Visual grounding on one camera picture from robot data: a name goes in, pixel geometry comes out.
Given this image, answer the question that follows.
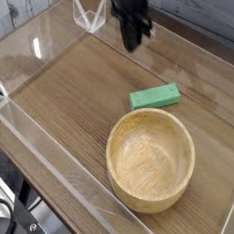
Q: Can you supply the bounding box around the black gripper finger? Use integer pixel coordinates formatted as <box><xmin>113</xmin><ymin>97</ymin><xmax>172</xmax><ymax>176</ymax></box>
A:
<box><xmin>120</xmin><ymin>18</ymin><xmax>144</xmax><ymax>53</ymax></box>

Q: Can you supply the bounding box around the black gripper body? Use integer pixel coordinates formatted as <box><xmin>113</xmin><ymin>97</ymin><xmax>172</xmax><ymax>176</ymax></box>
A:
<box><xmin>105</xmin><ymin>0</ymin><xmax>157</xmax><ymax>38</ymax></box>

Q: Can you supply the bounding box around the green rectangular block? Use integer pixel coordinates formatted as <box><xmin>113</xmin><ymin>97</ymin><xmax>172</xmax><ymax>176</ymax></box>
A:
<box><xmin>129</xmin><ymin>83</ymin><xmax>180</xmax><ymax>110</ymax></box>

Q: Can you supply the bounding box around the brown wooden bowl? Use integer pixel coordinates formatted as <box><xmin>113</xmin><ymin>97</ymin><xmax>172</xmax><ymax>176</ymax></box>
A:
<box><xmin>105</xmin><ymin>108</ymin><xmax>196</xmax><ymax>214</ymax></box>

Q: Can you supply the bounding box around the black table leg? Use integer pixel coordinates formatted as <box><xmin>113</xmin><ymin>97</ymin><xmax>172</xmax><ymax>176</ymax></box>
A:
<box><xmin>19</xmin><ymin>180</ymin><xmax>31</xmax><ymax>206</ymax></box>

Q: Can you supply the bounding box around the black metal stand base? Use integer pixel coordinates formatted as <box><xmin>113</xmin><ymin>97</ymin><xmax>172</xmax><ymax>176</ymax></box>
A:
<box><xmin>0</xmin><ymin>195</ymin><xmax>57</xmax><ymax>234</ymax></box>

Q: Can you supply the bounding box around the clear acrylic corner bracket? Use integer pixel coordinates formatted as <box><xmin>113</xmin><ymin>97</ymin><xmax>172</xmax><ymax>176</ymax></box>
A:
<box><xmin>72</xmin><ymin>0</ymin><xmax>107</xmax><ymax>34</ymax></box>

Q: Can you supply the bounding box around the clear acrylic tray wall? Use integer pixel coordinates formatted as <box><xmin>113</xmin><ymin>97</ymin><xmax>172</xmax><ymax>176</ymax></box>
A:
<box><xmin>0</xmin><ymin>0</ymin><xmax>234</xmax><ymax>234</ymax></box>

